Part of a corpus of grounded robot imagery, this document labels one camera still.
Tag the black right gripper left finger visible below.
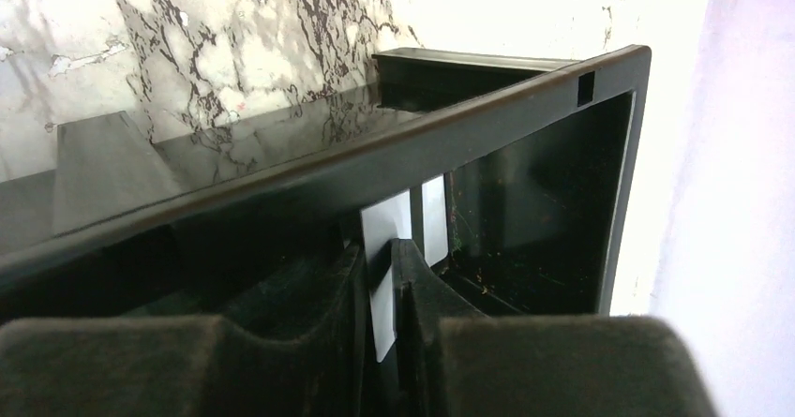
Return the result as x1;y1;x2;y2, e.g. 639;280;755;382
1;244;367;416

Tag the black left card tray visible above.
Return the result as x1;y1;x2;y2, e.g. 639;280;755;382
1;45;652;321

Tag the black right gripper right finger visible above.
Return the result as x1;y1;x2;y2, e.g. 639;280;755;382
390;239;716;416

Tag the silver crest card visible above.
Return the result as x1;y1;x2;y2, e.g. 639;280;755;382
360;176;449;363

